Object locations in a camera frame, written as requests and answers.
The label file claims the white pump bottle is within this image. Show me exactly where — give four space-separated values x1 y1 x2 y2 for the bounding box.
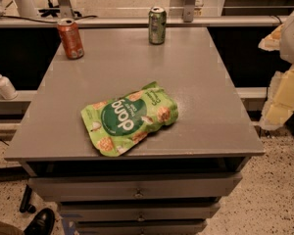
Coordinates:
0 73 18 100

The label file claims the black shoe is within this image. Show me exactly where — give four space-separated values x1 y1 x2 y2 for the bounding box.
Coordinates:
24 208 55 235

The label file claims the orange soda can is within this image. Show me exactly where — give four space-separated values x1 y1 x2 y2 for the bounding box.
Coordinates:
57 18 84 60

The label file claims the green soda can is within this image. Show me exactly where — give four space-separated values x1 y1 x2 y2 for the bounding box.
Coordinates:
148 6 167 45

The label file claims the grey drawer cabinet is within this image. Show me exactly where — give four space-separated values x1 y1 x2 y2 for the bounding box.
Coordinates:
6 27 263 235

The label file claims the black cable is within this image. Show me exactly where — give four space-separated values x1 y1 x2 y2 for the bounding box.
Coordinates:
1 14 99 24

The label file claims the black office chair base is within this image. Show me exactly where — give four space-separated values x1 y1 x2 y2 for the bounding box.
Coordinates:
38 0 82 19

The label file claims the green rice chip bag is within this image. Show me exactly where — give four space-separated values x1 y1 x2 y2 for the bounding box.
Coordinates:
80 82 178 157

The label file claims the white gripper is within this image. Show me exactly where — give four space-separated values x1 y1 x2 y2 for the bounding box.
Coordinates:
258 11 294 130

